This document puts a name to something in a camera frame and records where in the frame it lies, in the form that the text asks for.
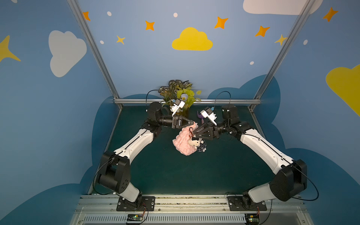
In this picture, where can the right controller board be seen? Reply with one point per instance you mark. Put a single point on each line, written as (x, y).
(252, 219)

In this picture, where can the artificial flowers in vase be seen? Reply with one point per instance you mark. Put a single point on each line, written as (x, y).
(182, 90)

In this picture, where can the controller board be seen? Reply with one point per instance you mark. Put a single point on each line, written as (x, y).
(252, 219)
(134, 218)

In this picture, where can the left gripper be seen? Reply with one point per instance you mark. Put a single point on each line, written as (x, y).
(175, 122)

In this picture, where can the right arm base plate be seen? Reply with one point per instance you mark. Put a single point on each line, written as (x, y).
(244, 203)

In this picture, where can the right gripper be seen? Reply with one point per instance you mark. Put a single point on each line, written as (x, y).
(211, 131)

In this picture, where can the pink fluffy zipper bag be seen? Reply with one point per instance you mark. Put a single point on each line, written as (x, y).
(181, 141)

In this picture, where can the red keychain clasp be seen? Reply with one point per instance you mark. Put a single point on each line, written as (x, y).
(191, 132)

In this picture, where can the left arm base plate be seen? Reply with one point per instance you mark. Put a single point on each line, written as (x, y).
(141, 203)

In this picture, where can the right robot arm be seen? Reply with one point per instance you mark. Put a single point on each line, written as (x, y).
(290, 175)

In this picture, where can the white plush cat keychain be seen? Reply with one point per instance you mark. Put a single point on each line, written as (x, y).
(198, 143)

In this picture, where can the purple pink toy rake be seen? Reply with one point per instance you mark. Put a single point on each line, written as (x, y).
(200, 117)

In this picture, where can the left controller board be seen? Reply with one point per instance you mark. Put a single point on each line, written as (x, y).
(134, 218)

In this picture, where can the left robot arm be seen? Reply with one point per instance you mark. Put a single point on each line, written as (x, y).
(114, 171)

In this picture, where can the front aluminium rail base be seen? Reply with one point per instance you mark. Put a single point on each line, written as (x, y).
(187, 210)

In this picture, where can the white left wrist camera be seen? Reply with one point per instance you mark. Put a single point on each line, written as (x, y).
(177, 105)

